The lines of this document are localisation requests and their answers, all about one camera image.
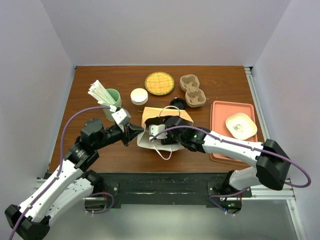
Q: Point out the white square bowl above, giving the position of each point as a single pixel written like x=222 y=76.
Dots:
x=241 y=126

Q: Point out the white wrapped straws bundle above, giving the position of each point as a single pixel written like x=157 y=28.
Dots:
x=98 y=91

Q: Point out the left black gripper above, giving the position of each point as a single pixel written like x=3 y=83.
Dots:
x=132 y=132

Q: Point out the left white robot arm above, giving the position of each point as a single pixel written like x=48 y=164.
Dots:
x=71 y=181

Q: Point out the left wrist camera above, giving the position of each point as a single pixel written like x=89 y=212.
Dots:
x=121 y=117

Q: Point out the yellow woven coaster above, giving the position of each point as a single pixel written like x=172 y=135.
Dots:
x=159 y=83

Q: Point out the cardboard cup carrier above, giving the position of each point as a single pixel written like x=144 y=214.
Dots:
x=194 y=96

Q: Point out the green straw holder cup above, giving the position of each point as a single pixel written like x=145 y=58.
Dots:
x=117 y=104

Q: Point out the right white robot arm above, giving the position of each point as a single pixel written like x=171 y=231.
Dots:
x=268 y=163

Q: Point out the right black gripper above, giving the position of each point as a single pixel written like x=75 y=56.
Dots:
x=169 y=140

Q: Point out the brown paper bag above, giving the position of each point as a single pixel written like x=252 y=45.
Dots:
x=152 y=115

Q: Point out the stack of black lids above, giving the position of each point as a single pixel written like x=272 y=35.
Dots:
x=178 y=103

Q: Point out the pink plastic tray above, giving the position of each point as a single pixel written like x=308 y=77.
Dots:
x=221 y=110

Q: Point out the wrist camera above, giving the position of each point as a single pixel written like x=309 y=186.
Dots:
x=121 y=117
x=157 y=132

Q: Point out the stack of paper cups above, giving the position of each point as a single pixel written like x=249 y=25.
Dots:
x=139 y=97

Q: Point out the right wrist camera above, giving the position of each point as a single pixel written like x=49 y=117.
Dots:
x=157 y=132

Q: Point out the aluminium frame rail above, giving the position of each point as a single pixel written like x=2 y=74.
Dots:
x=179 y=214

